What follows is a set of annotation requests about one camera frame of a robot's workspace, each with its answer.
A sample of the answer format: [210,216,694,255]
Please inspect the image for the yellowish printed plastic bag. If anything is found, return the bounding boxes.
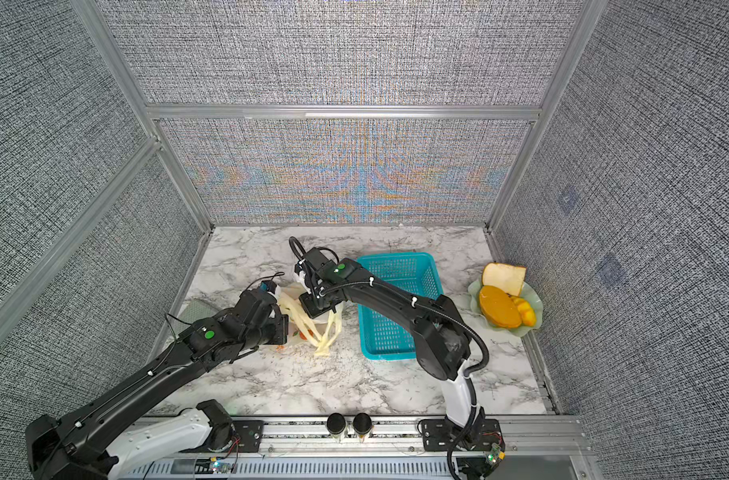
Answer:
[278,283,344,357]

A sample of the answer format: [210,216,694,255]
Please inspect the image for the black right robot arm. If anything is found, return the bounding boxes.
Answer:
[288,236,490,451]

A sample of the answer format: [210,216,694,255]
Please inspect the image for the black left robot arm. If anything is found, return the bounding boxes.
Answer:
[26,280,288,479]

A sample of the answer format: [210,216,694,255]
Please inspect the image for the teal plastic basket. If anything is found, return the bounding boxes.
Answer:
[356,252,443,361]

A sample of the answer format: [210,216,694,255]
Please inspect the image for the left black knob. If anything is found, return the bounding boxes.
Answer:
[326,412,348,441]

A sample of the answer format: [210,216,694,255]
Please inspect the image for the black knob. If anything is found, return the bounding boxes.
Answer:
[326,412,348,441]
[352,412,373,442]

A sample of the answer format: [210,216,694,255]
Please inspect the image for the right black knob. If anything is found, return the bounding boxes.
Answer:
[352,412,373,442]

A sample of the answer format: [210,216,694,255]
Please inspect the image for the green circuit board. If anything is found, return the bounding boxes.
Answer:
[194,457,234,475]

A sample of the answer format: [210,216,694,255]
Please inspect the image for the round orange bun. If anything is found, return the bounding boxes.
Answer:
[477,286,522,329]

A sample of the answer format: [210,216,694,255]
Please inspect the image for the bread slice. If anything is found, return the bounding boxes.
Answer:
[481,263,527,296]

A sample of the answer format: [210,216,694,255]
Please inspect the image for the light green plate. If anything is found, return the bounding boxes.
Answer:
[467,280,543,338]

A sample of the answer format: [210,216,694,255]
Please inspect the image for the yellow fruit pieces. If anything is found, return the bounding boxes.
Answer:
[511,296,537,327]

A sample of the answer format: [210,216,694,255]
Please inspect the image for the right circuit board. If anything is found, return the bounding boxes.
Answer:
[472,444,505,476]

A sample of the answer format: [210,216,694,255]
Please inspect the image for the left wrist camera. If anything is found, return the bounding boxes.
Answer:
[258,280,280,297]

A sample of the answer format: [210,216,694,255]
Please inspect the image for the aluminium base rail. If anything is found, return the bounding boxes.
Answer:
[118,415,603,479]

